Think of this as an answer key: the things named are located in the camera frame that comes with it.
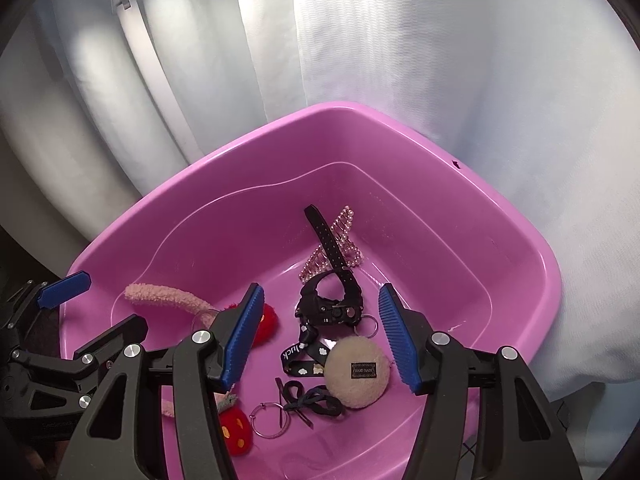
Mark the small silver bangle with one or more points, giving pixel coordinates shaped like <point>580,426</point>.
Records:
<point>251,421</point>

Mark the black wristwatch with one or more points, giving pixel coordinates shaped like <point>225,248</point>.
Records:
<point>327,242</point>

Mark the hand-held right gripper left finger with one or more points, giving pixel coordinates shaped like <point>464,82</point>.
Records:
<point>245,330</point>

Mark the white black-checked tablecloth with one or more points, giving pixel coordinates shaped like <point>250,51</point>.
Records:
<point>470,447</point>

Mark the pink plastic basin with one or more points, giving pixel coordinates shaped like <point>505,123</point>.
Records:
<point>425,220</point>

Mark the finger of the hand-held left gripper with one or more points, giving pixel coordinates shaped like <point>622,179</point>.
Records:
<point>65,290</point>
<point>117,335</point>

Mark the large silver bangle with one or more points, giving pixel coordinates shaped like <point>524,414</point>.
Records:
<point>194,319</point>

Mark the pink fuzzy strawberry headband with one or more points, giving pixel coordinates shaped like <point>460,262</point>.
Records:
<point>160,296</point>

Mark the white curtain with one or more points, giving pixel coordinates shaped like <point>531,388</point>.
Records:
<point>450,60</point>

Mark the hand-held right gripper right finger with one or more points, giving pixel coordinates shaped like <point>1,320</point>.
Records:
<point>397,345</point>

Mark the pearl hair claw clip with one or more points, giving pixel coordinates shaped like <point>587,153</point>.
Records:
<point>345,220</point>

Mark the black printed fabric headband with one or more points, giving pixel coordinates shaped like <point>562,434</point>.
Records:
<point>292,352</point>

